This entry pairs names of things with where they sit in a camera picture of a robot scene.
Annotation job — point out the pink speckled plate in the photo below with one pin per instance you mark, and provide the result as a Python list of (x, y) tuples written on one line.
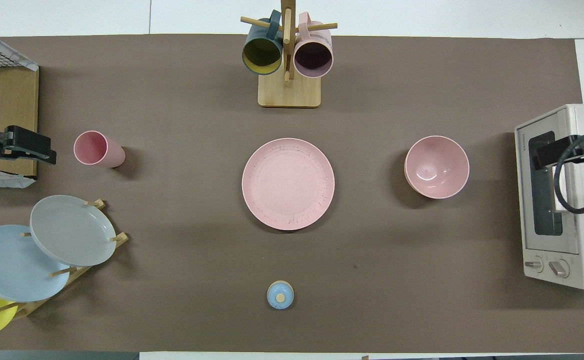
[(288, 184)]

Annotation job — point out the brown table mat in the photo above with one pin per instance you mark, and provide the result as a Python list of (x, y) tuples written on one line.
[(197, 125)]

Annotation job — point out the beige toaster oven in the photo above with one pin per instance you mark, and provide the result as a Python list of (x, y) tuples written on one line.
[(579, 225)]

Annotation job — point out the pale pink mug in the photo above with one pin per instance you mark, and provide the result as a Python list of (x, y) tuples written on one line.
[(313, 57)]

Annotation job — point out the light blue plate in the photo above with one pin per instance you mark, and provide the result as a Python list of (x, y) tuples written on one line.
[(7, 265)]

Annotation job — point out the dark teal mug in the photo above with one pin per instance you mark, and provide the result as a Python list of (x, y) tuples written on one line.
[(262, 55)]

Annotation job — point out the pink tumbler cup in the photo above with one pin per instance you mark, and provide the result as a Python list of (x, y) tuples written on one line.
[(92, 148)]

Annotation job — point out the wooden plate rack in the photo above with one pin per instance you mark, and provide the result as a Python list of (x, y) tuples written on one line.
[(32, 306)]

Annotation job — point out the pink bowl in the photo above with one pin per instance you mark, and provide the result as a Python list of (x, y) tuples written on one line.
[(437, 167)]

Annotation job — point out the grey plate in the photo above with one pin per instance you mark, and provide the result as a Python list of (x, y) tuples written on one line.
[(72, 230)]

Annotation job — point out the wooden mug tree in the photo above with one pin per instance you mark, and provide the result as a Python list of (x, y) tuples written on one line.
[(289, 92)]

